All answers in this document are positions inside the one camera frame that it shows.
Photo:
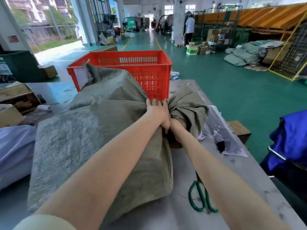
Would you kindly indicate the person's left hand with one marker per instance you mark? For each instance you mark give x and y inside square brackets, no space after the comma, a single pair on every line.
[157,113]

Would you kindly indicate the person's right hand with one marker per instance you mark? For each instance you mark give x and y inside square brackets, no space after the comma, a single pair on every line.
[177,126]

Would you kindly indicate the person's left thumb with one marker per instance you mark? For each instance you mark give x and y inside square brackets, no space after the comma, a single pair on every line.
[167,126]

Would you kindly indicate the grey-green woven sack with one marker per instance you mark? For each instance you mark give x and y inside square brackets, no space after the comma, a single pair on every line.
[96,126]

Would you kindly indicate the person's right forearm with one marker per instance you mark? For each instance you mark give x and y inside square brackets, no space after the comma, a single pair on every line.
[215,179]

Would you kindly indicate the person's left forearm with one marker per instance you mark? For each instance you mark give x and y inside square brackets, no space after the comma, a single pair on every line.
[108,170]

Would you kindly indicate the white packets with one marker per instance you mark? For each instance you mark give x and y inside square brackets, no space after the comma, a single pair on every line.
[174,75]

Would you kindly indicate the red plastic crate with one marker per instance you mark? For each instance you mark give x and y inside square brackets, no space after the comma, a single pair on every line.
[153,76]

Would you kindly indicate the clear plastic bag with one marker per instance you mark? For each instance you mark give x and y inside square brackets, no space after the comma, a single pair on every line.
[225,136]

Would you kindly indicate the small cardboard box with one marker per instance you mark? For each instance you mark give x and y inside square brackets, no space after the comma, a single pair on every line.
[241,131]

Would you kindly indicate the pile of cardboard boxes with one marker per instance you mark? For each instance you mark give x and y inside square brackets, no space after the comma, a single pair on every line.
[197,49]

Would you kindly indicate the red cargo tricycle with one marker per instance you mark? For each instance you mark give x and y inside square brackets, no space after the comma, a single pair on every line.
[164,25]

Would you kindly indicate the pile of grey-green sacks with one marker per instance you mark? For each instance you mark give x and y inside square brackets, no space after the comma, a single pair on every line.
[244,53]

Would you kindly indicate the green cargo tricycle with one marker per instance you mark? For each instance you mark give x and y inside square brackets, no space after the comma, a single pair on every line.
[131,23]

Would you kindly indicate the metal cage trolley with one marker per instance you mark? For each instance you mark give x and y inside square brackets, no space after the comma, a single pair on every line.
[221,28]

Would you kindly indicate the metal shelving rack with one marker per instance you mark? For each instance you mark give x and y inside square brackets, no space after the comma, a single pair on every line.
[105,22]

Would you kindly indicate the blue fabric bag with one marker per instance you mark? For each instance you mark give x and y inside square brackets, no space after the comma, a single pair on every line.
[291,138]

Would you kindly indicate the white paper roll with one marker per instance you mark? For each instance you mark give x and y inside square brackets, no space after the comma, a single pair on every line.
[44,108]

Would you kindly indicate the small black device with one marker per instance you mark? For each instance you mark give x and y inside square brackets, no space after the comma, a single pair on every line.
[41,98]

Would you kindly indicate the large cardboard box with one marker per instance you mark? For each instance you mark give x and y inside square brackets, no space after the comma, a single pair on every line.
[275,55]

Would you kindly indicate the brown cardboard box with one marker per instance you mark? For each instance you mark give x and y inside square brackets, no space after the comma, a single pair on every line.
[49,71]

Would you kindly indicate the orange sorting chute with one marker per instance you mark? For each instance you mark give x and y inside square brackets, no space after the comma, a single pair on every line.
[263,17]

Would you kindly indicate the open flat cardboard box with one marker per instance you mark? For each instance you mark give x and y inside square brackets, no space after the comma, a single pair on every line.
[16,94]

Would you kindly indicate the pale blue plastic sack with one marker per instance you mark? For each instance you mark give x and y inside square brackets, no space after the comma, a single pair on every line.
[14,150]

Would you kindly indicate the dark green bin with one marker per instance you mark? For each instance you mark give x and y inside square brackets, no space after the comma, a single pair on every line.
[21,67]

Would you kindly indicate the white sleeve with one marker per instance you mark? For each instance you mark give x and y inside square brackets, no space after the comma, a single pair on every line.
[43,223]

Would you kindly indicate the plain cardboard box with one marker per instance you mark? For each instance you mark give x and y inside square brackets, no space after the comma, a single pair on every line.
[9,116]

